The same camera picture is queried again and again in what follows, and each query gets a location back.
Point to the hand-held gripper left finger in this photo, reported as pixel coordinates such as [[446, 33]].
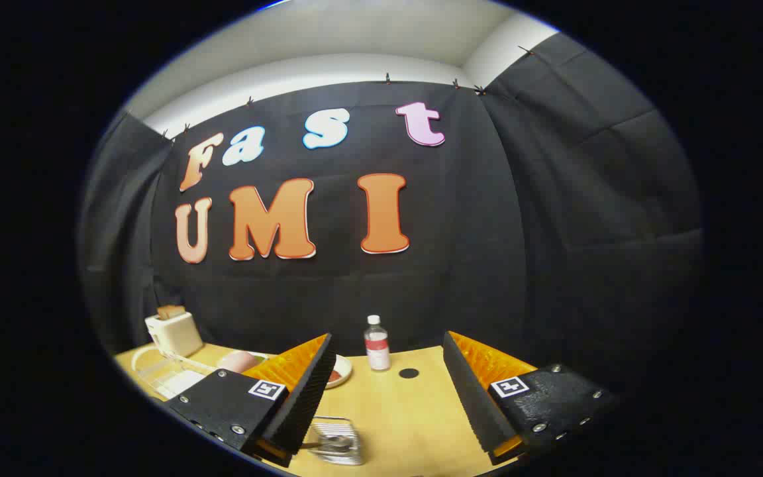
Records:
[[305, 397]]

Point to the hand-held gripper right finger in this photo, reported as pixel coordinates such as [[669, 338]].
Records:
[[471, 404]]

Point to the pink plate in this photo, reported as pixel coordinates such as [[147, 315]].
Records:
[[236, 362]]

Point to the beige plate with meat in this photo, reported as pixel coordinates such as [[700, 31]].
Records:
[[343, 368]]

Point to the red meat piece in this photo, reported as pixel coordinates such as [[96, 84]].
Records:
[[334, 376]]

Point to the black table grommet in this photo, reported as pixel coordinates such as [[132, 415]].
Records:
[[408, 373]]

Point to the clear plastic bottle red label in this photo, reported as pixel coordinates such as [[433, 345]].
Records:
[[377, 351]]

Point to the white toaster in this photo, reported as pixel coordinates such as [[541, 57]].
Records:
[[176, 334]]

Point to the toasted bread slice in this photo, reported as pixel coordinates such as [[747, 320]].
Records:
[[169, 312]]

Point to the black backdrop cloth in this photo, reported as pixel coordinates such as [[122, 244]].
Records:
[[474, 232]]

